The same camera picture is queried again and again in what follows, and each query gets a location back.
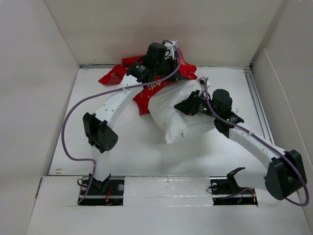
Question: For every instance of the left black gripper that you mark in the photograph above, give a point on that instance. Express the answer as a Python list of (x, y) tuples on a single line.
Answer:
[(177, 76)]

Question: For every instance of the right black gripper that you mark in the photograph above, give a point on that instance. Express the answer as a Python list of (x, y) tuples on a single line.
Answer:
[(189, 106)]

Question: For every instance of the white pillow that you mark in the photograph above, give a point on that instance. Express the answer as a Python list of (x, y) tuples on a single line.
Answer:
[(176, 125)]

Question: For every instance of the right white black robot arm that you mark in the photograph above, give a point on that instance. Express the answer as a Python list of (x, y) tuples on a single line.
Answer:
[(285, 170)]

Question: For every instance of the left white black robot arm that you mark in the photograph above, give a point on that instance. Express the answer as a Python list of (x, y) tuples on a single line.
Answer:
[(160, 64)]

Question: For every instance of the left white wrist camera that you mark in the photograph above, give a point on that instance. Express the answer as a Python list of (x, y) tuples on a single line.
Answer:
[(171, 52)]

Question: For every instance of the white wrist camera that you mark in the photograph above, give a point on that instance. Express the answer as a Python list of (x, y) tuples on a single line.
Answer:
[(171, 52), (203, 82)]

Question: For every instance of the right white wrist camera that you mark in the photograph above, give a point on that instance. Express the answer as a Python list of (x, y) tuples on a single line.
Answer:
[(203, 82)]

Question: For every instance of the aluminium rail right side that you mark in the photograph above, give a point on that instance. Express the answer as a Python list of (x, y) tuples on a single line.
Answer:
[(258, 106)]

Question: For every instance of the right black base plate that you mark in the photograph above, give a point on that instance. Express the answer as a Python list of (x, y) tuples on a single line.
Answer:
[(224, 194)]

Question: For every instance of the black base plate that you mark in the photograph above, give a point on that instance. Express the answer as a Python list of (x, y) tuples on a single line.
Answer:
[(109, 193), (224, 194)]

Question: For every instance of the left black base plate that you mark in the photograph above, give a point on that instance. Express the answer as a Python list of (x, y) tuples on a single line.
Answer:
[(109, 193)]

